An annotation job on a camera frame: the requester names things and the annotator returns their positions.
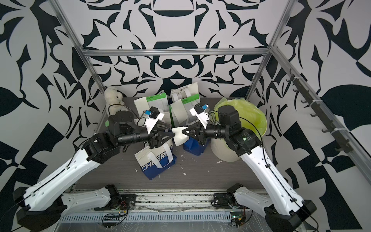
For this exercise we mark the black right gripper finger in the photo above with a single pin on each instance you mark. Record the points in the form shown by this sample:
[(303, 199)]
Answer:
[(186, 131), (196, 137)]

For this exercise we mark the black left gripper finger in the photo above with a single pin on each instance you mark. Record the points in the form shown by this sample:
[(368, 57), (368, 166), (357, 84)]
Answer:
[(163, 137), (162, 126)]

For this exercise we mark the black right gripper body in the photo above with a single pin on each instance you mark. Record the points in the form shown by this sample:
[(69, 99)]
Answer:
[(204, 133)]

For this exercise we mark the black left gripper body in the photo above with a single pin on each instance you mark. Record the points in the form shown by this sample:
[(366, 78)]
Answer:
[(153, 140)]

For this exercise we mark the white receipt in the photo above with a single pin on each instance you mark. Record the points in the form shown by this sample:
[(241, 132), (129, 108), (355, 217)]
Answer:
[(179, 114), (141, 105), (179, 137)]

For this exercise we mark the blue white takeout bag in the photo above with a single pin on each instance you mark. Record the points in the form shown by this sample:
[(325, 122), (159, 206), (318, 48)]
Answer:
[(154, 161), (184, 92), (194, 148)]

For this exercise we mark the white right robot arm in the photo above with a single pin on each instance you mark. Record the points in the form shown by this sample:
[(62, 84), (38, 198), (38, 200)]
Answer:
[(283, 209)]

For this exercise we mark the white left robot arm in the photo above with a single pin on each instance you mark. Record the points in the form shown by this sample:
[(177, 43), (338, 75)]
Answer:
[(44, 203)]

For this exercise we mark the green white left takeout bag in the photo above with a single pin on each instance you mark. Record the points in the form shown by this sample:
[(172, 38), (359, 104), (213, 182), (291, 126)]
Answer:
[(159, 101)]

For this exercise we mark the green white takeout bag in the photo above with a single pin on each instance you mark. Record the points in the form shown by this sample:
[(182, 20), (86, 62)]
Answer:
[(189, 103), (159, 101)]

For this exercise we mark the blue white front takeout bag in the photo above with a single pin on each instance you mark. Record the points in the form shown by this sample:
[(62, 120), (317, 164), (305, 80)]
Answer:
[(154, 161)]

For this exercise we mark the green white right takeout bag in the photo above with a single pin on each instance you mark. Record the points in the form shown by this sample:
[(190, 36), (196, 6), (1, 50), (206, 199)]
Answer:
[(189, 103)]

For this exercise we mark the white receipt on green bag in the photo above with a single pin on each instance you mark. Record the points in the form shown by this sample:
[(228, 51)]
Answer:
[(179, 114)]

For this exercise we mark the cream ribbed trash bin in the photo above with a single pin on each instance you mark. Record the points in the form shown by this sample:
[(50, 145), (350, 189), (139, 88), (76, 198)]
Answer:
[(222, 151)]

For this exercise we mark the green plastic bin liner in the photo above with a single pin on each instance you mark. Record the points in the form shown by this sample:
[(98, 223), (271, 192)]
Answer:
[(253, 118)]

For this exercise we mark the white plush bear toy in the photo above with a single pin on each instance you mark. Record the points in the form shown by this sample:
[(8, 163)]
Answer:
[(114, 101)]

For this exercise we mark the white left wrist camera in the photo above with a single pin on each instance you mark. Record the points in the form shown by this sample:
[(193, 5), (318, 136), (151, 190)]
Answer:
[(153, 115)]

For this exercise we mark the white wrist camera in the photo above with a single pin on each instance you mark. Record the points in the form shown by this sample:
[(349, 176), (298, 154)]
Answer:
[(153, 115), (199, 111)]

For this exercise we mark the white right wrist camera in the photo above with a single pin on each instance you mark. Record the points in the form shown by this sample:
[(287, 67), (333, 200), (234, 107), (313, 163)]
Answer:
[(199, 111)]

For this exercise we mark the grey wall hook rail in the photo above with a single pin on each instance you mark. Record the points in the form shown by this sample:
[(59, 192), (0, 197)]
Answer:
[(322, 112)]

